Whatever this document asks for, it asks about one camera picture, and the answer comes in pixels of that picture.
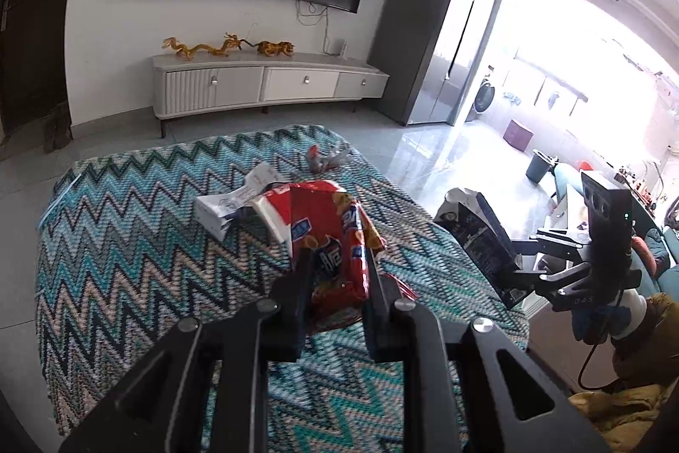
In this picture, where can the red white paper box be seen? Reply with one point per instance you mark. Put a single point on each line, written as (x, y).
(274, 209)

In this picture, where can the purple storage box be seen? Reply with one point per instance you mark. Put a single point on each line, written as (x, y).
(517, 136)

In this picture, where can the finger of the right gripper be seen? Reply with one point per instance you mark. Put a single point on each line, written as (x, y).
(567, 288)
(556, 241)

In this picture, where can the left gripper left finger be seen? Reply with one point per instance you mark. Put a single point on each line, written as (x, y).
(292, 293)

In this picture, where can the brown shoes by door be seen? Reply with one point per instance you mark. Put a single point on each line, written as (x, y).
(57, 131)

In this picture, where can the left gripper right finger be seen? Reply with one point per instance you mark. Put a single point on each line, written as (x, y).
(380, 338)

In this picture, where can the dark teal bucket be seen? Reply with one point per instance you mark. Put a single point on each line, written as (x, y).
(540, 165)

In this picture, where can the yellow trouser leg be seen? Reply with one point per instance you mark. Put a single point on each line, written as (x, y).
(646, 365)

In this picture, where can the teal zigzag knit rug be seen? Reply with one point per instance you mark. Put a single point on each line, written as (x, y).
(121, 258)

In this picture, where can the teal sofa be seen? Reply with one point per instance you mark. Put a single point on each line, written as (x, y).
(568, 177)

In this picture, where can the white TV cabinet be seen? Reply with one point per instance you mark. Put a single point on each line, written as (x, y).
(210, 84)

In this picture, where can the white router on cabinet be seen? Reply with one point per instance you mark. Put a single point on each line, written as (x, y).
(339, 47)

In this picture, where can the golden tiger figurine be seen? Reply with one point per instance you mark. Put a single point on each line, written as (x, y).
(270, 49)

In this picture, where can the grey steel refrigerator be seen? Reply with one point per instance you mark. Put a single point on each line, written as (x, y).
(427, 49)

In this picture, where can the clear red plastic wrapper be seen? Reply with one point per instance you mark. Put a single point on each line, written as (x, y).
(319, 162)

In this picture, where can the white coffee table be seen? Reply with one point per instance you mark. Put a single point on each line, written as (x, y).
(550, 333)

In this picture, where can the red snack bag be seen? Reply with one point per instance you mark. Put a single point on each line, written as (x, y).
(332, 224)

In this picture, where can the white blue tissue pack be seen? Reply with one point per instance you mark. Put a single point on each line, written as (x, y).
(217, 212)

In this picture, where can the right hand white glove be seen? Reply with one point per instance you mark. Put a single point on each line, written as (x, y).
(594, 325)

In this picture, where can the dark wooden door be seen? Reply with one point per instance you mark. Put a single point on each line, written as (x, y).
(33, 74)

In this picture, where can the red cushion on sofa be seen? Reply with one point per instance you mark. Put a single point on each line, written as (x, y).
(653, 255)

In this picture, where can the golden dragon figurine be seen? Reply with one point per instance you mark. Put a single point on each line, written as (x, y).
(230, 43)

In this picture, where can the washing machine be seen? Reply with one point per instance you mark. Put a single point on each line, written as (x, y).
(484, 97)

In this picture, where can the black tracking camera box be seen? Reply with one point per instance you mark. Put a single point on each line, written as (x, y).
(609, 207)

